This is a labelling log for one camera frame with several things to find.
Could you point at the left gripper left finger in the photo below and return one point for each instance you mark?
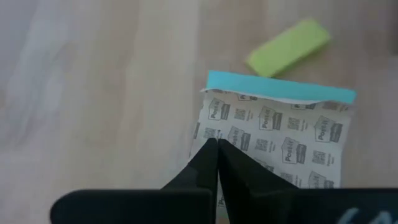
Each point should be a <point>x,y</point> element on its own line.
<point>140,208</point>

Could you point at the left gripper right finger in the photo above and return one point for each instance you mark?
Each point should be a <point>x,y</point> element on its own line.
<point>295,208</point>

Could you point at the teal sticky note pad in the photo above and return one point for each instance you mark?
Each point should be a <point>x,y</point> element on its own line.
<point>280,130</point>

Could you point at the yellow-green sticky note pad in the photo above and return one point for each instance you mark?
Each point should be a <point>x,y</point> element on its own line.
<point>289,46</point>

